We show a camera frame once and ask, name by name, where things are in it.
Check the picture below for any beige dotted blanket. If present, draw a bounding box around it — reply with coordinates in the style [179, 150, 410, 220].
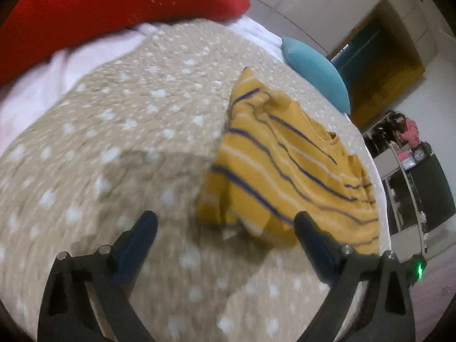
[0, 21, 392, 342]

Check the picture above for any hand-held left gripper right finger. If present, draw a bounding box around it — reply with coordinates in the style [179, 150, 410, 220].
[294, 211, 417, 342]

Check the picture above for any red patterned pillow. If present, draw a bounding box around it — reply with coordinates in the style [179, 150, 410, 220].
[0, 0, 252, 87]

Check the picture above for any glossy white wardrobe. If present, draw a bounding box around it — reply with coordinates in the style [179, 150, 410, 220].
[208, 0, 439, 59]

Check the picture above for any cluttered shelf unit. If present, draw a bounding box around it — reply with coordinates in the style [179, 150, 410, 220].
[363, 111, 456, 259]

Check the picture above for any wooden door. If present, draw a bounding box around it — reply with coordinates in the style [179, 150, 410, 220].
[351, 11, 427, 129]

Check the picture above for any teal pillow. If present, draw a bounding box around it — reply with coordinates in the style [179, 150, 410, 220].
[280, 36, 352, 115]

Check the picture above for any pink cloth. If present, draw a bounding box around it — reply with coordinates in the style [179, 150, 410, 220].
[402, 114, 421, 147]

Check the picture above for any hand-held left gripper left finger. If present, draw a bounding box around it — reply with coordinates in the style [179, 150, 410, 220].
[37, 211, 159, 342]

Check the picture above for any yellow striped sweater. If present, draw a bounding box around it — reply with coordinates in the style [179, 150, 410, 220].
[196, 67, 381, 256]

